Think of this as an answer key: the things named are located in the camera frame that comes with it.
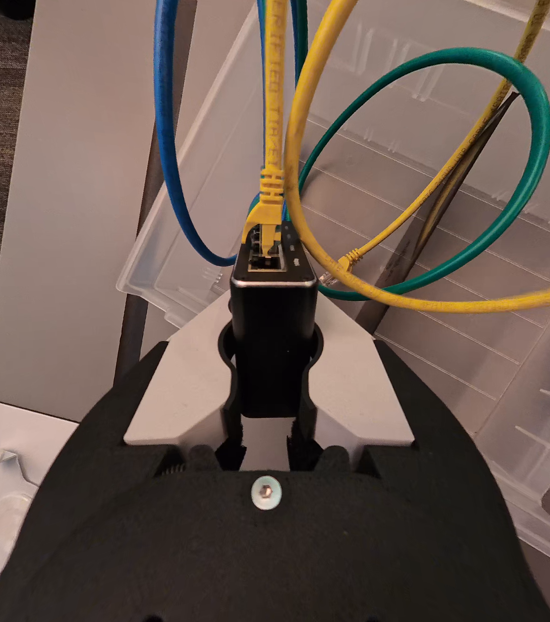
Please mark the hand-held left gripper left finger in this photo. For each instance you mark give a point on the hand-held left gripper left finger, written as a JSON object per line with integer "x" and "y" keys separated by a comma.
{"x": 182, "y": 388}

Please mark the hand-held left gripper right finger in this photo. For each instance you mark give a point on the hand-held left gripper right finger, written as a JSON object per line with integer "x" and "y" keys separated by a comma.
{"x": 357, "y": 388}

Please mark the clear plastic bin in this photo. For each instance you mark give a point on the clear plastic bin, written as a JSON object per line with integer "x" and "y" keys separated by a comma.
{"x": 425, "y": 340}

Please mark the black ethernet switch box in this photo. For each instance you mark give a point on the black ethernet switch box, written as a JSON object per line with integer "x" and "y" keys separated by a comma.
{"x": 272, "y": 350}

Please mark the white sign stand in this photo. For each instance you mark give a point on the white sign stand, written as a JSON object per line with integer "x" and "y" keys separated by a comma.
{"x": 12, "y": 437}

